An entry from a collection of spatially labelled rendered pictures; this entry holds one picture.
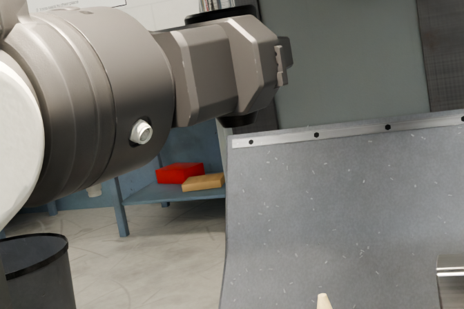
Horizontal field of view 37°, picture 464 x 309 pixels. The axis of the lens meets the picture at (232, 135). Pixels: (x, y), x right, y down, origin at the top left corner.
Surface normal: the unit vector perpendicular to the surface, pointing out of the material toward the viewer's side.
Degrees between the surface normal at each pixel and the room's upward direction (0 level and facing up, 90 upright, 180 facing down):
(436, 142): 65
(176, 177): 90
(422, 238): 60
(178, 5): 90
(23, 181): 93
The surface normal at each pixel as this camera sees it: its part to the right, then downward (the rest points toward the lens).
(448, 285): -0.31, 0.21
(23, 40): -0.11, -0.40
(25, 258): -0.02, 0.10
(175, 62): -0.56, 0.22
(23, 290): 0.62, 0.08
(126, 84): 0.79, -0.13
